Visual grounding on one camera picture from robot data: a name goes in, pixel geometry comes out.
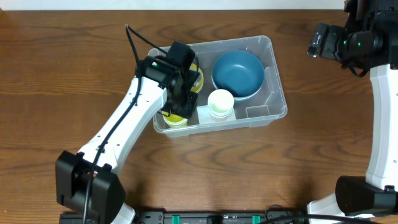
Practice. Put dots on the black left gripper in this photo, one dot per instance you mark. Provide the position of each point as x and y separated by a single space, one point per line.
188 111

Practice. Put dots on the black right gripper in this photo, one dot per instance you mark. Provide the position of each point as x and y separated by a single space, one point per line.
341 35

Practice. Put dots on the yellow bowl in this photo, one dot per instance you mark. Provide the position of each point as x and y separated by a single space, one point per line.
197 86

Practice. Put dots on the yellow cup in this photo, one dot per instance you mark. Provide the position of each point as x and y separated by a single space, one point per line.
173 119
175 126

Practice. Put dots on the cream cup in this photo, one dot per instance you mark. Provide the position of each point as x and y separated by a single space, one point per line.
221 100

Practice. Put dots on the blue bowl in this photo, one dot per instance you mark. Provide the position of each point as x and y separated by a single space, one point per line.
245 98
239 72

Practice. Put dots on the green cup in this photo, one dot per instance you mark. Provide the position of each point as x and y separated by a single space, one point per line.
222 114

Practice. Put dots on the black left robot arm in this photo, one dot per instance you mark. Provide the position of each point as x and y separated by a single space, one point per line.
88 181

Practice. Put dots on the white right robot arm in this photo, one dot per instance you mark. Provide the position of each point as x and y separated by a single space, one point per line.
357 198

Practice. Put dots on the clear plastic storage bin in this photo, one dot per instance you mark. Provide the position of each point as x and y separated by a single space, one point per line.
266 106

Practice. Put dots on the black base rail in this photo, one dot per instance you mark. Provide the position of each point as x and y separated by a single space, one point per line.
160 217

